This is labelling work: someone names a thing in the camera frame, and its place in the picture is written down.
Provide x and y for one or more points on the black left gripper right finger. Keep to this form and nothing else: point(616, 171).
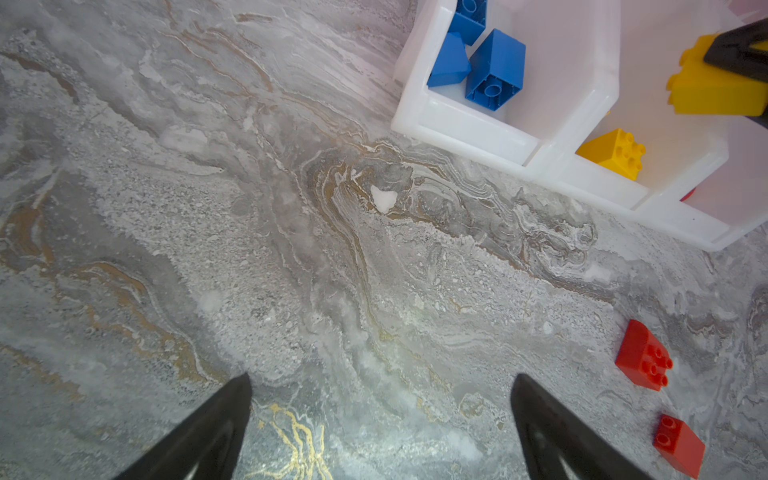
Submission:
point(555, 441)

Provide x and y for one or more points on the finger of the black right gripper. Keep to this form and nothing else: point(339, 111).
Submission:
point(734, 51)

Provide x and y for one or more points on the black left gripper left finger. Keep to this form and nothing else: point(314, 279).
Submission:
point(207, 444)

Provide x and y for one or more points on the yellow lego with swirl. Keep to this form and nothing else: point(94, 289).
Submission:
point(702, 89)

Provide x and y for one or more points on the red square lego brick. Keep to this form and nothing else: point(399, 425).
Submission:
point(642, 358)

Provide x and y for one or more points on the yellow square lego brick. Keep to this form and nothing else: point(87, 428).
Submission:
point(617, 151)

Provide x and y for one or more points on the red curved lego brick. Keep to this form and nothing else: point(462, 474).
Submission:
point(688, 195)

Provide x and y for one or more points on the blue square lego brick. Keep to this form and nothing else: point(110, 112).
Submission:
point(497, 71)

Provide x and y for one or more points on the white middle plastic bin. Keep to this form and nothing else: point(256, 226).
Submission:
point(654, 34)

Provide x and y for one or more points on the white plastic bin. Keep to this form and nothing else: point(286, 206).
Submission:
point(543, 75)
point(654, 34)
point(729, 171)

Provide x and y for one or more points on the white right plastic bin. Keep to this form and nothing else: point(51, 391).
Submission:
point(729, 171)

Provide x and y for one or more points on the white left plastic bin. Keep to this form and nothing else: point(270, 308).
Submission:
point(543, 75)

